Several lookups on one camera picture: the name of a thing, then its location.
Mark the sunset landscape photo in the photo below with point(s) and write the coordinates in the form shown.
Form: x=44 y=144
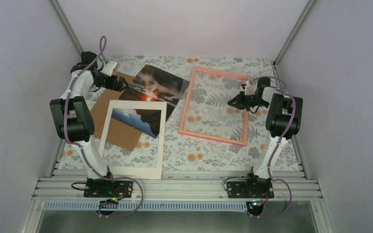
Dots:
x=146 y=121

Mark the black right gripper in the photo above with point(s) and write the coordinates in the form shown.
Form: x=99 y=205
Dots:
x=240 y=99

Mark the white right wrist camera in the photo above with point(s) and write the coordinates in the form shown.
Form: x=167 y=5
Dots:
x=245 y=86

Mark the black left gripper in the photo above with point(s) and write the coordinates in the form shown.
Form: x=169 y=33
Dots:
x=111 y=85

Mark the brown cardboard backing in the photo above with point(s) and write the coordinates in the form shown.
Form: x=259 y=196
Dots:
x=119 y=134

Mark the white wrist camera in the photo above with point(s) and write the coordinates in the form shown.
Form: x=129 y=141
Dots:
x=245 y=86
x=109 y=68

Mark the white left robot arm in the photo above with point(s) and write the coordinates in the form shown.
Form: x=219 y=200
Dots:
x=71 y=115

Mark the aluminium rail base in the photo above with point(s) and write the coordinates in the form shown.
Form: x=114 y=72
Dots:
x=179 y=191

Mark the pink wooden picture frame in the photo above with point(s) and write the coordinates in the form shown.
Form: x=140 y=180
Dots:
x=215 y=106

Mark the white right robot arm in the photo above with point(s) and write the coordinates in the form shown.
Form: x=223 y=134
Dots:
x=282 y=123

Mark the floral patterned tablecloth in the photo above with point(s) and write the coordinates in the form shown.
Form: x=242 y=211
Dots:
x=190 y=153

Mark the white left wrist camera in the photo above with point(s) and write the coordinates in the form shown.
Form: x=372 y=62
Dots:
x=109 y=68

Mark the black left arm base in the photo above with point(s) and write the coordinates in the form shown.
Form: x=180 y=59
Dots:
x=100 y=188

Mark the clear acrylic sheet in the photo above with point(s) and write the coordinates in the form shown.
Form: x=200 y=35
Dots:
x=154 y=84

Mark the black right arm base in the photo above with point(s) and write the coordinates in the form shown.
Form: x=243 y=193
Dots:
x=252 y=186

